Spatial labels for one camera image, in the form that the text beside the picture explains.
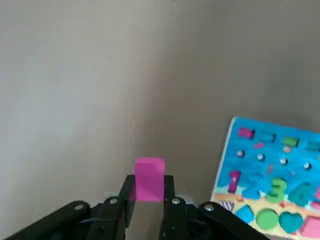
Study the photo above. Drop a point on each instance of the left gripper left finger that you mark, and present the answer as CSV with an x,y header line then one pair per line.
x,y
105,220

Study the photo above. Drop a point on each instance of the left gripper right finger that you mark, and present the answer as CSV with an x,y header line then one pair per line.
x,y
185,222

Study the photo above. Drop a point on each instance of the pink rectangular block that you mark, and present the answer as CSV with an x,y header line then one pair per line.
x,y
149,180

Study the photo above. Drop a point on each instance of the colourful wooden toy board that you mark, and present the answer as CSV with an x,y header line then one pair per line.
x,y
250,165

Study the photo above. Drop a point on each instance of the blue shape piece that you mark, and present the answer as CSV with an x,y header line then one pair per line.
x,y
244,213

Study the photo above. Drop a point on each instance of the magenta number one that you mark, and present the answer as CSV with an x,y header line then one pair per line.
x,y
234,182

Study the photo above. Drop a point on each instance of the blue number two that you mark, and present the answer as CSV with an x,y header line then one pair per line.
x,y
252,193

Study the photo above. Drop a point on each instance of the green circle piece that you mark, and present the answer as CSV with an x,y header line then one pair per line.
x,y
267,220

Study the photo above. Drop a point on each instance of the green number three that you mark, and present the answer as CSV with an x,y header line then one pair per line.
x,y
282,192

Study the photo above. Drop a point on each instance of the teal heart piece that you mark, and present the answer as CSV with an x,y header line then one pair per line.
x,y
291,222

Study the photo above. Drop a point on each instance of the small magenta counting block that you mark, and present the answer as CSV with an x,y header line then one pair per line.
x,y
246,133

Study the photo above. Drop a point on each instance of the small blue counting block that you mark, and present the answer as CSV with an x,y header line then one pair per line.
x,y
267,137

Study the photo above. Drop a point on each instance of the teal number four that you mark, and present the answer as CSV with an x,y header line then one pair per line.
x,y
303,197

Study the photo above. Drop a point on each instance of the pink shape piece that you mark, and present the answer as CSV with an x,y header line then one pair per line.
x,y
312,227

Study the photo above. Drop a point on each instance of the small green counting block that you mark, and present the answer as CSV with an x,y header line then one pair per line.
x,y
290,141

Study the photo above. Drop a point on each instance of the small teal counting block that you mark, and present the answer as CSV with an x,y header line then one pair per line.
x,y
313,145

